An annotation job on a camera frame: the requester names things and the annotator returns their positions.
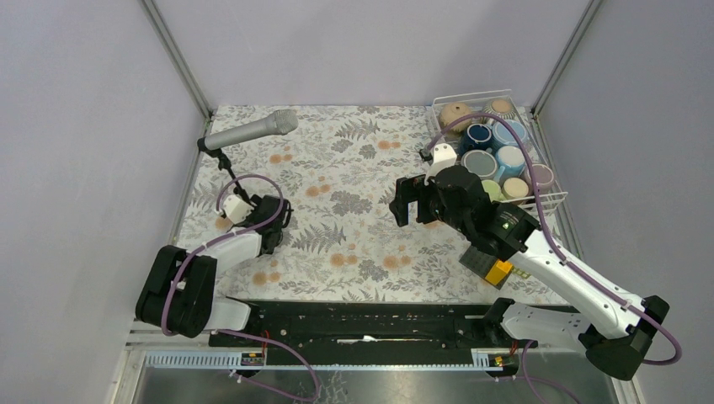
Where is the light green cup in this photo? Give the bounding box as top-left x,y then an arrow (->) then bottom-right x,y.
482,179 -> 504,202

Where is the black tripod mic stand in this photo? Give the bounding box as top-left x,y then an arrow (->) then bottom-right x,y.
213,149 -> 251,205

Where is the white wire dish rack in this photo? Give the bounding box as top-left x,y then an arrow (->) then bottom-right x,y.
432,89 -> 567,226

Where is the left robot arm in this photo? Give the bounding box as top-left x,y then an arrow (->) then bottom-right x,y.
135,195 -> 292,346

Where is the silver microphone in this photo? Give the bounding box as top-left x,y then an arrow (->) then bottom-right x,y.
197,109 -> 299,152

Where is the right aluminium frame post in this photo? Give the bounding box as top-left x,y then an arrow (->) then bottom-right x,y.
530,0 -> 605,116

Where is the dark blue cup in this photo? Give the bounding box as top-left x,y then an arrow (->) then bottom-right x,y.
457,124 -> 493,155

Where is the beige ribbed cup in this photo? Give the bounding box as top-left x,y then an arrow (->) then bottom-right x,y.
439,103 -> 473,133

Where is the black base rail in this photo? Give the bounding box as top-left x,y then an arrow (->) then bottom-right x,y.
208,299 -> 527,363

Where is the mauve cup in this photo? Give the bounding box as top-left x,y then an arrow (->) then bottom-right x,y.
521,163 -> 555,193

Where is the light blue cup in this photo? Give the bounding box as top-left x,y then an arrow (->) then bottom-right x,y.
492,120 -> 528,150

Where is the floral table mat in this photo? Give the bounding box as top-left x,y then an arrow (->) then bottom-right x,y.
160,105 -> 581,306

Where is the aluminium frame post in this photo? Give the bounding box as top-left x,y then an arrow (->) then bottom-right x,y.
138,0 -> 214,120
530,0 -> 605,116

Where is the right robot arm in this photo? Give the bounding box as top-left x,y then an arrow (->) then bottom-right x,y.
389,166 -> 670,381

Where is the left aluminium frame post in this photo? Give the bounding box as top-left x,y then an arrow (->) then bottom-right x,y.
138,0 -> 214,120

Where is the striped grey cup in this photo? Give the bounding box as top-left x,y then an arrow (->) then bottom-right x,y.
482,98 -> 517,120

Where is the grey-green cup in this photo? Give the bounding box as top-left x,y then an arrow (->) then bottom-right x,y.
461,150 -> 498,179

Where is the cream cup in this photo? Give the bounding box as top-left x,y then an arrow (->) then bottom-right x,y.
502,178 -> 530,205

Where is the dark grey building plate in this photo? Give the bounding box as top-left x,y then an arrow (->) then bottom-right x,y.
459,246 -> 497,279

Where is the white cable duct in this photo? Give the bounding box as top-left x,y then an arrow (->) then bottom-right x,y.
145,349 -> 519,372

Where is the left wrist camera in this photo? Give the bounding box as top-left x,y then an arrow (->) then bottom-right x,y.
216,194 -> 253,225

